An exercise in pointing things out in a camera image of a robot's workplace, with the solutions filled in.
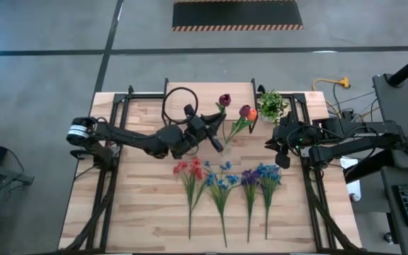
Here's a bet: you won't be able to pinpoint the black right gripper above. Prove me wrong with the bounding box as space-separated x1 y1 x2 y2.
264 111 319 170

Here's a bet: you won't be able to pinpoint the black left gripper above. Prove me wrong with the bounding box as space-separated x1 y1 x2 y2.
170 104 227 159

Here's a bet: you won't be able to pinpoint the dark red tulip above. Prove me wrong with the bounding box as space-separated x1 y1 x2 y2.
215 93 232 142

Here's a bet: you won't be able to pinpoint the blue flower bunch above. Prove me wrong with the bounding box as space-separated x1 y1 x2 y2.
255 162 283 241
203 161 240 249

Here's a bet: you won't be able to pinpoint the purple tulip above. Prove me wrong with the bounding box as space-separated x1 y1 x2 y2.
225 104 251 145

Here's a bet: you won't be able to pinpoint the smooth clear glass vase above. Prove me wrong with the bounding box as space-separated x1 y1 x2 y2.
220 140 234 157

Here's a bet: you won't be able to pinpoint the orange tulip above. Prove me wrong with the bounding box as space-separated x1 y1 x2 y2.
230 108 259 141

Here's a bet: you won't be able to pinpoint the purple flower bunch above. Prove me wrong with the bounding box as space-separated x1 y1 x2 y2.
240 169 261 244

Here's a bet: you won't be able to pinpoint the orange flower bunch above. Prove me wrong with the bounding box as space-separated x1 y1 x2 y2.
172 157 207 241

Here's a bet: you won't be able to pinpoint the wooden shelf black legs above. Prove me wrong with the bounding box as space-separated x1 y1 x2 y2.
161 77 260 135

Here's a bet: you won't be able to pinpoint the green plant white pot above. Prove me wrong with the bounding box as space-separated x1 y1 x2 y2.
257 90 290 125

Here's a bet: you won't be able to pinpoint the white box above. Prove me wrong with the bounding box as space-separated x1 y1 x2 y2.
339 157 363 203

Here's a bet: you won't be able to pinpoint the black hazard-striped floor mat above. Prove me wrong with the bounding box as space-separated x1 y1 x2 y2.
171 0 304 32

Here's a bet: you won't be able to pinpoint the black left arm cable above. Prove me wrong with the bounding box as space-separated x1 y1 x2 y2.
161 86 200 125

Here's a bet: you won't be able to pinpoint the black metal table frame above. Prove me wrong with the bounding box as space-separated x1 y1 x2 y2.
58 84 364 254

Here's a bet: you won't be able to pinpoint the yellow extension cord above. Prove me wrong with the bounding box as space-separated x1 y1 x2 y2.
312 76 352 123

